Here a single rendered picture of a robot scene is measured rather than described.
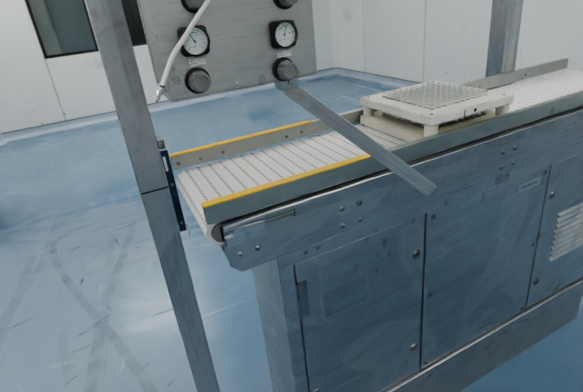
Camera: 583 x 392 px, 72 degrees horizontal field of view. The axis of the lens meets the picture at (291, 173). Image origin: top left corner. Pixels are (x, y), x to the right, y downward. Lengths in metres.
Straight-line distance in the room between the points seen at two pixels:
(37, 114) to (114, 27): 4.94
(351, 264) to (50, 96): 5.11
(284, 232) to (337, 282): 0.24
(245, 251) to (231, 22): 0.37
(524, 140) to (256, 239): 0.68
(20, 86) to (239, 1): 5.23
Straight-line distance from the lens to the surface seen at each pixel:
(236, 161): 0.89
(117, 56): 0.85
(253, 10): 0.57
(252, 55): 0.57
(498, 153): 1.02
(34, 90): 5.71
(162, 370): 1.75
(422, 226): 1.00
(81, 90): 5.69
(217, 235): 0.68
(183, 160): 0.89
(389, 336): 1.14
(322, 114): 0.65
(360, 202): 0.77
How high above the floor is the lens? 1.24
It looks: 24 degrees down
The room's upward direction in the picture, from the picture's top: 6 degrees counter-clockwise
